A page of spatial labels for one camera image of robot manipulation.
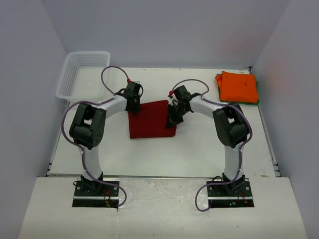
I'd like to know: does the folded green t shirt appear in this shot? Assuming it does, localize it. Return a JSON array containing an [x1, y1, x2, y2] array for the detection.
[[215, 72, 260, 106]]

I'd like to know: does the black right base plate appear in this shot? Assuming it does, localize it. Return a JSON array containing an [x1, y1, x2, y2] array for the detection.
[[207, 179, 255, 209]]

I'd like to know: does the white plastic basket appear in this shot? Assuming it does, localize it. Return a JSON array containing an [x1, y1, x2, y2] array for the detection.
[[55, 51, 110, 102]]

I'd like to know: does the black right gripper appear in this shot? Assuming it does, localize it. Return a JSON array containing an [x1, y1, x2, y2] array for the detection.
[[166, 104, 189, 129]]

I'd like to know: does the folded orange t shirt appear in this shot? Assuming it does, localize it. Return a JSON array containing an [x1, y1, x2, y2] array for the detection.
[[215, 70, 259, 103]]

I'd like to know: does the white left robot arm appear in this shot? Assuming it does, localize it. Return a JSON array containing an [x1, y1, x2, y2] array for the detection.
[[69, 81, 144, 197]]

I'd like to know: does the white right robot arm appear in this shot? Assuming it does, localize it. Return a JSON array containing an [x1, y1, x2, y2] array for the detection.
[[165, 85, 252, 196]]

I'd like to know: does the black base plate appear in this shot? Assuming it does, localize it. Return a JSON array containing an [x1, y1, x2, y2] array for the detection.
[[207, 179, 255, 209], [72, 177, 119, 209]]

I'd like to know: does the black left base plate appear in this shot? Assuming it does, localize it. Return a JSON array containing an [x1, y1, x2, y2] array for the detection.
[[72, 177, 119, 209]]

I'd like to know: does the dark red t shirt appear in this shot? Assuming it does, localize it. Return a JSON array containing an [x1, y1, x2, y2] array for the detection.
[[128, 100, 176, 139]]

